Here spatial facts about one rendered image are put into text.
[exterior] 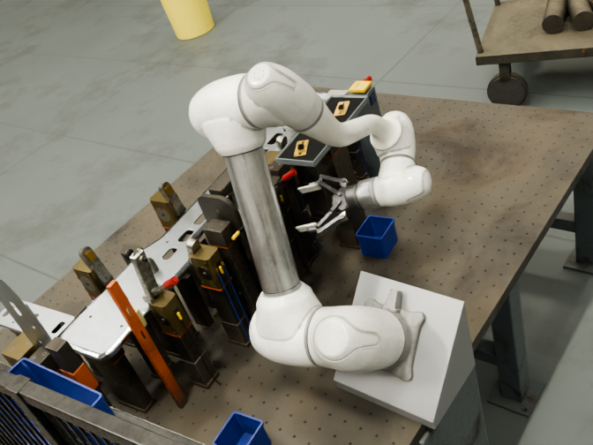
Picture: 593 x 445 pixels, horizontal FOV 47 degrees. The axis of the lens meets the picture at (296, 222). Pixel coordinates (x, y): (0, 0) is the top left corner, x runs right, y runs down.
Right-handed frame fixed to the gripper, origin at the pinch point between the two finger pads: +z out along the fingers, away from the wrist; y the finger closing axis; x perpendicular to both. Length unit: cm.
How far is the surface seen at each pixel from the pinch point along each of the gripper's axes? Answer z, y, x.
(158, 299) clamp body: 27, -36, 29
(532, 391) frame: -43, -38, -101
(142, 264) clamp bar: 23, -31, 41
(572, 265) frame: -59, 22, -132
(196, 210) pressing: 36.4, 4.1, 7.1
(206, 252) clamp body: 17.5, -20.6, 22.5
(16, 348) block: 62, -50, 44
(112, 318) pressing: 44, -39, 28
